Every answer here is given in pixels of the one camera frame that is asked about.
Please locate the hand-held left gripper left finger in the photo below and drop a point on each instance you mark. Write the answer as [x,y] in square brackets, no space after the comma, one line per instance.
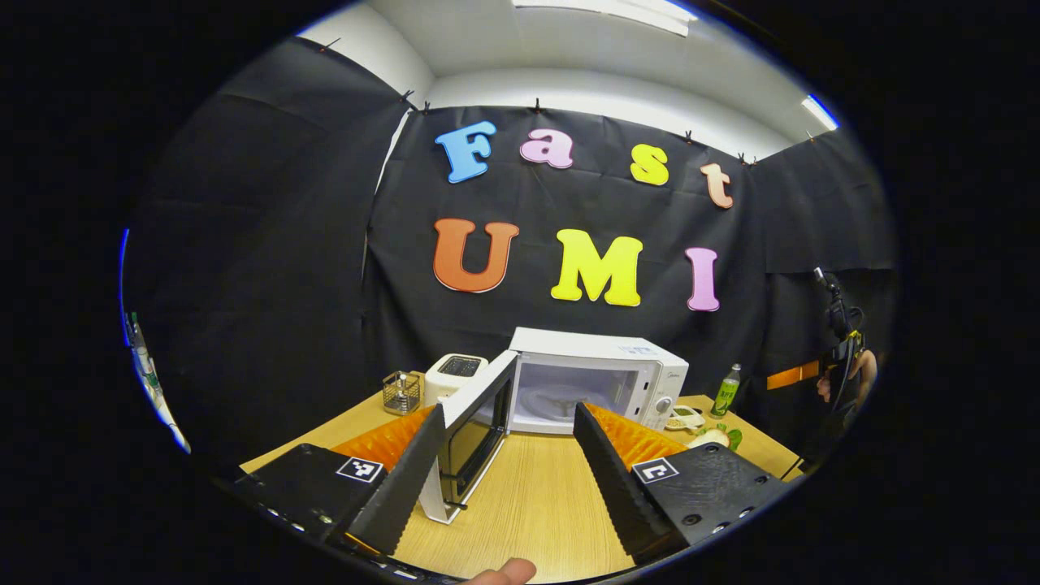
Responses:
[402,496]

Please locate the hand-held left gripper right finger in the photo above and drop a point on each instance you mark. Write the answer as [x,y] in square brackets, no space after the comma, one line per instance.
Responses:
[621,496]

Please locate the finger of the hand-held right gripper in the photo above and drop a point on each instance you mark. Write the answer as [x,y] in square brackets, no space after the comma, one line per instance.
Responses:
[792,375]

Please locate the sandwich with lettuce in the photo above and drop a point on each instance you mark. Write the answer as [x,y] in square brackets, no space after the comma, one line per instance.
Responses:
[713,437]

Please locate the white microwave oven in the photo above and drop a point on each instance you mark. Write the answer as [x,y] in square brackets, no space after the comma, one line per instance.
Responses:
[585,349]

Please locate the green drink bottle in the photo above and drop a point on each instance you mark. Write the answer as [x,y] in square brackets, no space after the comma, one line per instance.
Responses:
[725,394]

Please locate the divided white snack tray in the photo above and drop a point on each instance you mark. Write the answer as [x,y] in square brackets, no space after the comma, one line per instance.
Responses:
[684,417]

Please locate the white toaster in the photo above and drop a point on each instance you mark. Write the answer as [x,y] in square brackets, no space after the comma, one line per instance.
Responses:
[455,378]

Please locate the small ceiling light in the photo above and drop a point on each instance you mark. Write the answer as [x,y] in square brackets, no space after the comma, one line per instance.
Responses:
[821,112]

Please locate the white and green fixture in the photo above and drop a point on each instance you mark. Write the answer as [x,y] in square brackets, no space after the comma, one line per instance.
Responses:
[150,382]

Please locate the black backdrop cloth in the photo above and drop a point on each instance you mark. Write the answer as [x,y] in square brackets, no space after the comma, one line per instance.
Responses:
[244,244]

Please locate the long ceiling light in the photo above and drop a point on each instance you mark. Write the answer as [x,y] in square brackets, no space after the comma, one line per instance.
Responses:
[617,12]

